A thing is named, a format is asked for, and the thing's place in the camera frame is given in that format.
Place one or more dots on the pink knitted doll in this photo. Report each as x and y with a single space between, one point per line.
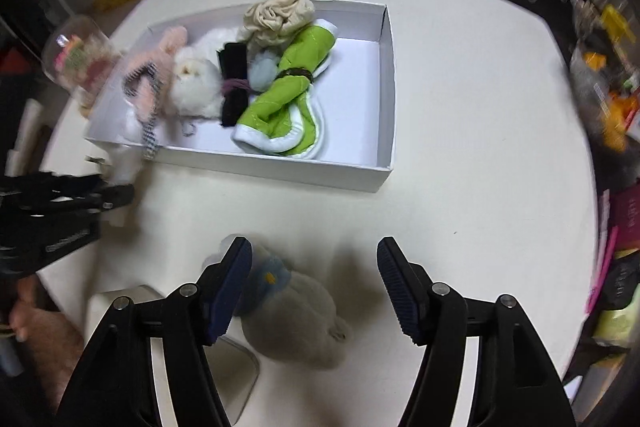
150 72

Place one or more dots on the pile of snack bags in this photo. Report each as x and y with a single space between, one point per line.
610 102

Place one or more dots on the glass dome with flowers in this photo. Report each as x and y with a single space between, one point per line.
80 62

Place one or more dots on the cream plush toy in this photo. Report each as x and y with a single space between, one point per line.
277 14

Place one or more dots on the cream tablecloth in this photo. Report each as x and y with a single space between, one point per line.
475 107

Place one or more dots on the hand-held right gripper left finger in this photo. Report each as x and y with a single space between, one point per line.
230 294

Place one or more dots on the white cardboard box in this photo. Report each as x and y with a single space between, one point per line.
360 97

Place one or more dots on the green plush toy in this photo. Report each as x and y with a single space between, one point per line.
290 107

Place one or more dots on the white teddy bear plush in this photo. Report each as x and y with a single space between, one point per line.
195 82

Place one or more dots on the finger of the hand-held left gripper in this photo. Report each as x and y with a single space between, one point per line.
75 184
112 197

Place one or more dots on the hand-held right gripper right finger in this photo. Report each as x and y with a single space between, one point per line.
397 294

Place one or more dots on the red bag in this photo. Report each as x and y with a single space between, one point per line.
622 227

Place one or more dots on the black cloth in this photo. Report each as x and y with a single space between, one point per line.
232 77

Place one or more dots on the person's left hand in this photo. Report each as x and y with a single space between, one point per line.
24 307

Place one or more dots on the pale blue fluffy pompom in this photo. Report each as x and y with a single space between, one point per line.
264 69

